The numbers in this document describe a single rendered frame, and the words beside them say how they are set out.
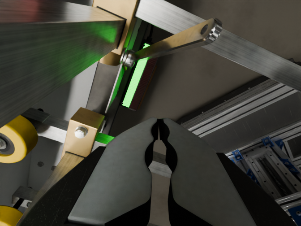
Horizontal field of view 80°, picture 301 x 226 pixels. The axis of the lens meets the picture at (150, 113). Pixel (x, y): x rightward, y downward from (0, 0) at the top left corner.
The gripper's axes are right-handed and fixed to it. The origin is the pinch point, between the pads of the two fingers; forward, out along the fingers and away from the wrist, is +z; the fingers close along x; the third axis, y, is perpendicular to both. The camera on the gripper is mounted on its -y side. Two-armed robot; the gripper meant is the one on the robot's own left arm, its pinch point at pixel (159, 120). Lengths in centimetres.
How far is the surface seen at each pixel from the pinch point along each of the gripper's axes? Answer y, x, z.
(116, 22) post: -5.9, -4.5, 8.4
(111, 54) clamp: -1.8, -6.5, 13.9
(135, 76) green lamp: 5.7, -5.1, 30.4
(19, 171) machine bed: 41, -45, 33
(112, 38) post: -4.4, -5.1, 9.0
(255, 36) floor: 0, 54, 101
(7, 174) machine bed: 37, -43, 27
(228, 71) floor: 21, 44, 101
